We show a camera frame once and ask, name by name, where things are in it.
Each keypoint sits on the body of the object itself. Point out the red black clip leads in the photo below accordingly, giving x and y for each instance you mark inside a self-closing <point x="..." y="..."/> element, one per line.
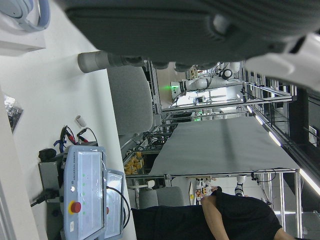
<point x="70" y="138"/>

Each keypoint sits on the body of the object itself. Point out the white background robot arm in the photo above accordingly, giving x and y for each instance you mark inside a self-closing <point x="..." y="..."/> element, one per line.
<point x="197" y="83"/>

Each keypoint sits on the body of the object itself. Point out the grey office chair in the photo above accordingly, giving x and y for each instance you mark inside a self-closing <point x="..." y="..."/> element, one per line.
<point x="130" y="100"/>
<point x="167" y="197"/>

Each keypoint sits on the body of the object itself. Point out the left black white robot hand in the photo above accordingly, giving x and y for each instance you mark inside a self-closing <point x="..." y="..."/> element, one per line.
<point x="175" y="30"/>

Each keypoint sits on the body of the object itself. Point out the yellow objects pile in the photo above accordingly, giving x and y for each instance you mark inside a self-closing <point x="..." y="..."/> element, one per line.
<point x="135" y="162"/>

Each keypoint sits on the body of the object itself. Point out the robot teach pendant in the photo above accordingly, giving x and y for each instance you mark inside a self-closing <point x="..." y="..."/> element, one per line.
<point x="90" y="190"/>
<point x="113" y="210"/>

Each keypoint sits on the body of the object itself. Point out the person in black shirt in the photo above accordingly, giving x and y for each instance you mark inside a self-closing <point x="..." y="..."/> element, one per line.
<point x="237" y="220"/>

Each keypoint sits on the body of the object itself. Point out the small white tube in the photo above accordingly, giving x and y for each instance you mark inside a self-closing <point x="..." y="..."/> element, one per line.
<point x="81" y="121"/>

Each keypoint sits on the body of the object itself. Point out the light blue headphones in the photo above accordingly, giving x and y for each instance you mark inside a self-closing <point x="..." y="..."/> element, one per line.
<point x="44" y="15"/>

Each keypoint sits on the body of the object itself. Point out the white cardboard box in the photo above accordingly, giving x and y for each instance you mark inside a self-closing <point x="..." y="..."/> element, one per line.
<point x="20" y="40"/>

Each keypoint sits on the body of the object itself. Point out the plastic bag of screws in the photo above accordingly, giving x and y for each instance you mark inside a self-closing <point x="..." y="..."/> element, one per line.
<point x="13" y="115"/>

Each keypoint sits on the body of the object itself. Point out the aluminium frame structure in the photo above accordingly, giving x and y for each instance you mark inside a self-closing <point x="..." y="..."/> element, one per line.
<point x="250" y="102"/>

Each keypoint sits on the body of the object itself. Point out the grey metal electronics box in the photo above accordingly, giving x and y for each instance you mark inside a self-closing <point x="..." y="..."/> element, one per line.
<point x="48" y="175"/>

